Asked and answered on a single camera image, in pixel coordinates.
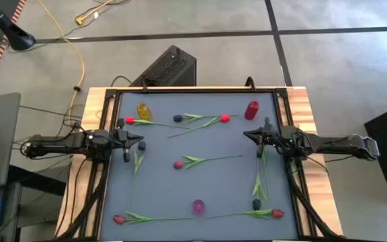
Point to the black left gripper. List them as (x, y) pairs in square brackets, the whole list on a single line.
[(121, 138)]

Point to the yellow glass vase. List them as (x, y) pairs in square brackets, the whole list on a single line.
[(144, 111)]

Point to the red glass vase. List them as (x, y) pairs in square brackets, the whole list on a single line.
[(251, 110)]

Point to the pink ribbed glass vase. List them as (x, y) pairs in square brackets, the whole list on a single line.
[(199, 207)]

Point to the black stand foot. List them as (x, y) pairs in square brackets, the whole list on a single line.
[(19, 38)]

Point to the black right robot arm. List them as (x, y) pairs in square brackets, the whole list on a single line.
[(334, 144)]

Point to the grey side desk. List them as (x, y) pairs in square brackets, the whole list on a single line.
[(2, 151)]

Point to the dark red artificial tulip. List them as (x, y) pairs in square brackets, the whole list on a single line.
[(178, 164), (119, 219), (277, 213)]

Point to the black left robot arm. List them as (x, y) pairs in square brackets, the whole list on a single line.
[(62, 142)]

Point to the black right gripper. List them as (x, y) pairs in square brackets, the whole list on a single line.
[(270, 138)]

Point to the grey table mat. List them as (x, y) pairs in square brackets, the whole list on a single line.
[(213, 188)]

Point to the black artificial tulip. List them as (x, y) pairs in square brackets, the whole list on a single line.
[(178, 118), (141, 145), (256, 204)]

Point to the black perforated computer tower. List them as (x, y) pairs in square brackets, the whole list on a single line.
[(171, 67)]

